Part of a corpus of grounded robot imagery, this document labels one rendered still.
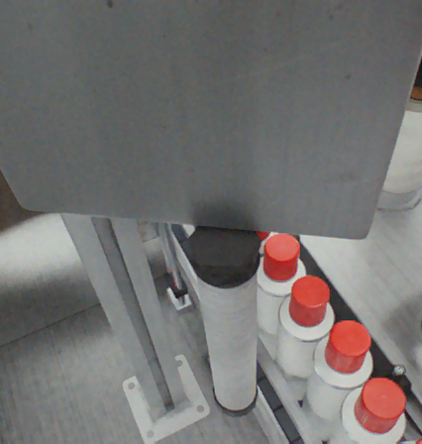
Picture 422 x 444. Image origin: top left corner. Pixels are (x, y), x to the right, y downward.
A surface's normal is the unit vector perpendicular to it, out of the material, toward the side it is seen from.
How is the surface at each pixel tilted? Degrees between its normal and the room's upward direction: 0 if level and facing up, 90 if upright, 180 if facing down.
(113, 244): 90
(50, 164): 90
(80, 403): 0
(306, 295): 2
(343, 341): 2
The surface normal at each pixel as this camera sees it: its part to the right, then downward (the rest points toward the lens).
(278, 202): -0.16, 0.78
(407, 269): -0.06, -0.62
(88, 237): 0.43, 0.69
